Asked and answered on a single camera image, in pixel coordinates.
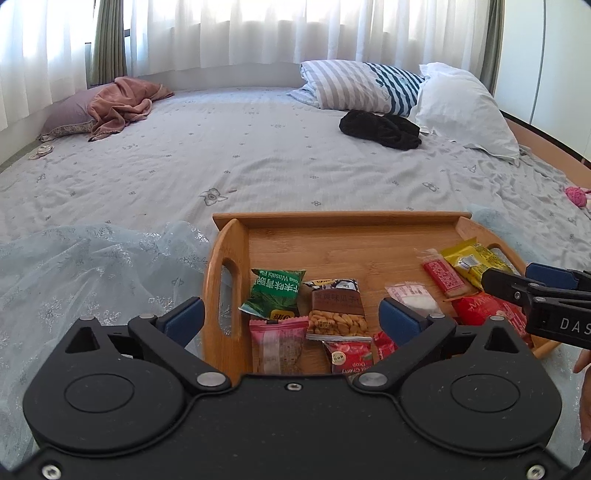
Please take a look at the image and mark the striped pillow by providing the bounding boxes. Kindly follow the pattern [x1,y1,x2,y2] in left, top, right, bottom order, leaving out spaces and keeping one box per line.
[287,59,426,117]

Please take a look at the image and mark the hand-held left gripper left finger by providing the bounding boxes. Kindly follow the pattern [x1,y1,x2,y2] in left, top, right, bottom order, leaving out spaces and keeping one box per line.
[64,296,232,394]

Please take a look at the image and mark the light blue tulle fabric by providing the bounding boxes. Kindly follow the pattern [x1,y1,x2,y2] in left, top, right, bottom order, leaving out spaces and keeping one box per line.
[0,220,223,464]

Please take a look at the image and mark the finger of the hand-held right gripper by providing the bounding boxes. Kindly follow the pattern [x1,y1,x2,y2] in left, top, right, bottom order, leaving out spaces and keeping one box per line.
[525,263,591,293]
[481,268,562,315]

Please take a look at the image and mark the white and pink snack packet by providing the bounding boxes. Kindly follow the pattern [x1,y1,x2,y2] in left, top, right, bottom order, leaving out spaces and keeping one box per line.
[385,283,442,319]

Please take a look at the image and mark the red wrapped snack bar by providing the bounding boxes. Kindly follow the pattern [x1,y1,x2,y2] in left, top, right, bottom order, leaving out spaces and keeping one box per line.
[417,248,476,299]
[372,331,398,361]

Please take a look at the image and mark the black cloth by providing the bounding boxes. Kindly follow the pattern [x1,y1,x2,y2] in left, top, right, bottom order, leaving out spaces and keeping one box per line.
[339,109,422,151]

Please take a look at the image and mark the person's right hand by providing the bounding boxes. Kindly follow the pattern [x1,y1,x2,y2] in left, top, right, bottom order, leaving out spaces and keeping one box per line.
[573,349,591,444]

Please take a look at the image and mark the green snack packet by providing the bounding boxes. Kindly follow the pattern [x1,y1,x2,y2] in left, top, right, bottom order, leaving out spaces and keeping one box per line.
[238,268,307,320]

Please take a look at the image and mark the bed with grey sheet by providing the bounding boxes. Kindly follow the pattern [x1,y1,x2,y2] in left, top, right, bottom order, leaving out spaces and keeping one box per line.
[0,85,591,464]

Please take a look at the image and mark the red snack bag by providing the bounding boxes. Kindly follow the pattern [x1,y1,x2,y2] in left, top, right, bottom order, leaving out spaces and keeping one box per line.
[451,295,532,346]

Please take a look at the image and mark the wooden bed headboard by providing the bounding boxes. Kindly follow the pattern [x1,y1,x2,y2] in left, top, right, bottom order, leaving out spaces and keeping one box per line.
[501,109,591,191]

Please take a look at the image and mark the red and gold candy packet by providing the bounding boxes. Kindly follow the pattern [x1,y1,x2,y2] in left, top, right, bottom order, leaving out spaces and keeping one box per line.
[322,339,375,375]

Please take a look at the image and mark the pink blanket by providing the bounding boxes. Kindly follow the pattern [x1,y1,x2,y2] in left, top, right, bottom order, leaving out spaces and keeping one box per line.
[86,76,175,142]

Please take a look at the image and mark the brown peanut snack packet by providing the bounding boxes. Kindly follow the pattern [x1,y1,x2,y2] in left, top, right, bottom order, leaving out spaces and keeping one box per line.
[302,278,373,343]

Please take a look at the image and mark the pink yarn toy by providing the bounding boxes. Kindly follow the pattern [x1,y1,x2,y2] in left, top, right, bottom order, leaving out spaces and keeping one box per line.
[565,185,591,208]

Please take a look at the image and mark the wooden tray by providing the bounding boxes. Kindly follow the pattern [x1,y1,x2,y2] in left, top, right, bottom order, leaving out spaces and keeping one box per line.
[202,211,551,387]

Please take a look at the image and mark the white sheer curtain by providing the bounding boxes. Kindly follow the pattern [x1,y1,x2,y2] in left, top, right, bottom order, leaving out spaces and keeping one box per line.
[0,0,100,136]
[124,0,491,89]

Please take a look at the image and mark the white pillow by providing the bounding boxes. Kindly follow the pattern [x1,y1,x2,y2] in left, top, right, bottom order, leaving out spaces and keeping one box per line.
[408,62,522,166]

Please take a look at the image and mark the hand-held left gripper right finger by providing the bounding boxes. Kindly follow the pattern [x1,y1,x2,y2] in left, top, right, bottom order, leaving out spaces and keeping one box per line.
[353,296,523,394]

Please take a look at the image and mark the yellow snack packet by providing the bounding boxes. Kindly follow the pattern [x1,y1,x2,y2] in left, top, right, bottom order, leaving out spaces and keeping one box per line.
[439,239,516,289]

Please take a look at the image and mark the purple pillow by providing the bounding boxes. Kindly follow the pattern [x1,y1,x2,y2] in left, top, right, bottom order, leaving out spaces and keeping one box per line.
[37,85,122,142]

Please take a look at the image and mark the green curtain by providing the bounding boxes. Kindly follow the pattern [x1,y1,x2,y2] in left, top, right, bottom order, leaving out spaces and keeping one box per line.
[87,0,133,89]
[479,0,507,89]

